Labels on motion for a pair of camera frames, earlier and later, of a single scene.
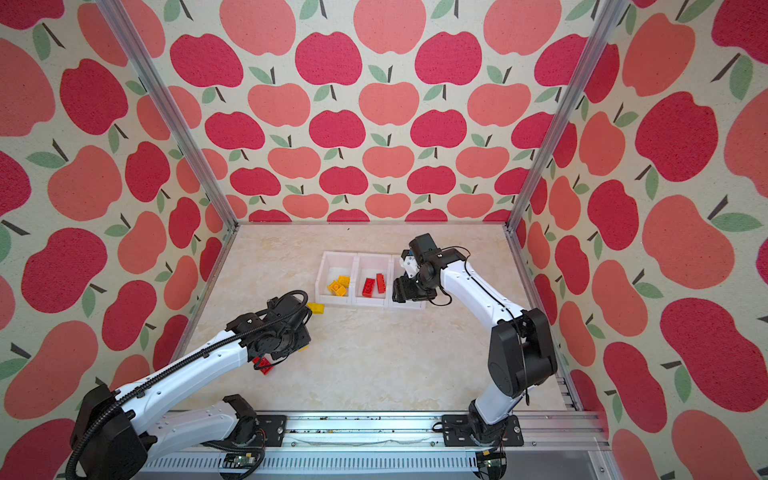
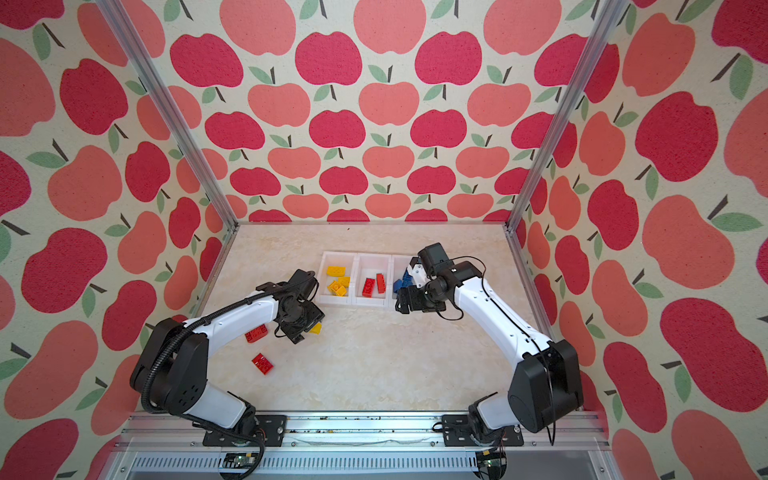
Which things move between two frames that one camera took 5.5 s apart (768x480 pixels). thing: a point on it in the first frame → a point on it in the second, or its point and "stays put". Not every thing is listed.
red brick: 263,362 stays put
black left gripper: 305,340 → 316,316
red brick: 368,288 stays put
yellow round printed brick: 338,289 stays put
